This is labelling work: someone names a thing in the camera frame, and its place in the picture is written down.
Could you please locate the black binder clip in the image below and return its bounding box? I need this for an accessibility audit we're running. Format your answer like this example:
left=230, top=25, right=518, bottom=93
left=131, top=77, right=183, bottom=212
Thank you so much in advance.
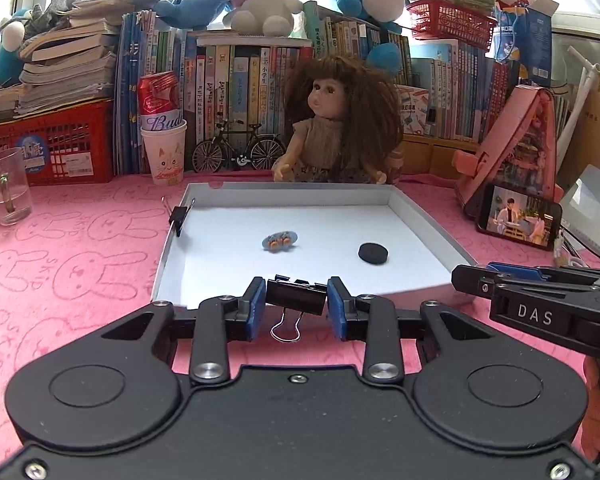
left=161, top=196, right=196, bottom=237
left=266, top=274, right=327, bottom=344

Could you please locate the black round sponge puck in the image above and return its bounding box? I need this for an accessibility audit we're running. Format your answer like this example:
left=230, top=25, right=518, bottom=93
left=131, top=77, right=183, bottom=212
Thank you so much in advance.
left=358, top=242, right=389, bottom=266

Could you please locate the blue oval badge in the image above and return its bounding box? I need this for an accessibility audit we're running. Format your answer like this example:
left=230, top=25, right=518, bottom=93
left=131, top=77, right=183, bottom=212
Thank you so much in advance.
left=262, top=231, right=298, bottom=252

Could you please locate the white cardboard box tray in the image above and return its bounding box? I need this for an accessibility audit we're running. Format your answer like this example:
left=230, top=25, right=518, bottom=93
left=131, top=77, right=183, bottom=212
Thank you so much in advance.
left=151, top=182, right=475, bottom=309

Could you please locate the black binder clip on tray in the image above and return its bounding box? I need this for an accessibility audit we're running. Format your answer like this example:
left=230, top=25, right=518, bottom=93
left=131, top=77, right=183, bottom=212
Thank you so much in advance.
left=161, top=196, right=196, bottom=237

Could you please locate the black smartphone playing video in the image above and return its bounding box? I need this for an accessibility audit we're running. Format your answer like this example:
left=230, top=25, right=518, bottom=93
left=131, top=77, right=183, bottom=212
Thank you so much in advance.
left=476, top=183, right=562, bottom=250

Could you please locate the black miniature bicycle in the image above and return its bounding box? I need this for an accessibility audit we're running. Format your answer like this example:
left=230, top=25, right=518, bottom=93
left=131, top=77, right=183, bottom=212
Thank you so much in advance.
left=192, top=119, right=286, bottom=174

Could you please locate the pink triangular phone stand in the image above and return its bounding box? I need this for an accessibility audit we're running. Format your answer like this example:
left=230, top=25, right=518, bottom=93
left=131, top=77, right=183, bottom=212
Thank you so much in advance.
left=452, top=86, right=564, bottom=219

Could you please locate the pink bunny tablecloth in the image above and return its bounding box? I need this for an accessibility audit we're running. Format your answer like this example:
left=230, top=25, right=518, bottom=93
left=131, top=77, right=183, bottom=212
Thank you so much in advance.
left=0, top=169, right=600, bottom=466

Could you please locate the brown haired doll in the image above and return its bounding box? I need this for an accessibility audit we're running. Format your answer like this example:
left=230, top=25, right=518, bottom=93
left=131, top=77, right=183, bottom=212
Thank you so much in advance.
left=272, top=55, right=403, bottom=184

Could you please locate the white cat paper cup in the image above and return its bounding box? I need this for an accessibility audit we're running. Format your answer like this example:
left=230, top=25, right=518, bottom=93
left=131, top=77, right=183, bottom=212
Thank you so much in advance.
left=140, top=122, right=187, bottom=186

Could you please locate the row of upright books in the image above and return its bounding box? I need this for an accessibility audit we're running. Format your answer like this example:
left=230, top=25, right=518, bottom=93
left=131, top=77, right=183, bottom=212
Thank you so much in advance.
left=111, top=1, right=512, bottom=174

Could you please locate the colourful stationery box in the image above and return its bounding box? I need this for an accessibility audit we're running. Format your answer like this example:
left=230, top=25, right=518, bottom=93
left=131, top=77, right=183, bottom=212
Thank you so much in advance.
left=396, top=84, right=429, bottom=136

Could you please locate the red beer can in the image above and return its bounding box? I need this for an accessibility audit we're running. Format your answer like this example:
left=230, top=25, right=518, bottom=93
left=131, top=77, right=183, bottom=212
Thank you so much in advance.
left=138, top=72, right=183, bottom=132

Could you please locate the red plastic crate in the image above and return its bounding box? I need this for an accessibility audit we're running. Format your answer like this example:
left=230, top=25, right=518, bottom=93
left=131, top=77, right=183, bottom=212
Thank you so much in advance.
left=0, top=100, right=114, bottom=185

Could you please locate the clear glass mug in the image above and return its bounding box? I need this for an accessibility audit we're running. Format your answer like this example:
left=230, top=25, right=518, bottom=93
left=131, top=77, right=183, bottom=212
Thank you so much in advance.
left=0, top=148, right=32, bottom=226

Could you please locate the blue carton box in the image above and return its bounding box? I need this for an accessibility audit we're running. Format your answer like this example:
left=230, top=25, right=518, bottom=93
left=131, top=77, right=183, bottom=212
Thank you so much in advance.
left=493, top=0, right=558, bottom=87

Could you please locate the stack of books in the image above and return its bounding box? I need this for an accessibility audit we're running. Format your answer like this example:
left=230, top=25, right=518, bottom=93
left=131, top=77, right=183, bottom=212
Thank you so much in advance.
left=0, top=0, right=158, bottom=122

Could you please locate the red plastic basket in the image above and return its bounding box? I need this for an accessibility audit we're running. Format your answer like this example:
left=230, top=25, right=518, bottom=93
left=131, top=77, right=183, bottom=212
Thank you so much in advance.
left=405, top=0, right=496, bottom=50

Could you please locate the blue whale plush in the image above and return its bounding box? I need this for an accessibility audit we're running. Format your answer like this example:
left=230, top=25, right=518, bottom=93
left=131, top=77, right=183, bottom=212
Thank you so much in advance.
left=152, top=0, right=230, bottom=30

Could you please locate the blue penguin plush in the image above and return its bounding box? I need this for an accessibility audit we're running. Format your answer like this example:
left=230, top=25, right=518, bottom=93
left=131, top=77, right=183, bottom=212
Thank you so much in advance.
left=0, top=9, right=32, bottom=88

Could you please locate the white tube frame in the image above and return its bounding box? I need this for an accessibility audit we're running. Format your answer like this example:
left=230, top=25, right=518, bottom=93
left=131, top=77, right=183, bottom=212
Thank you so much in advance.
left=556, top=46, right=600, bottom=165

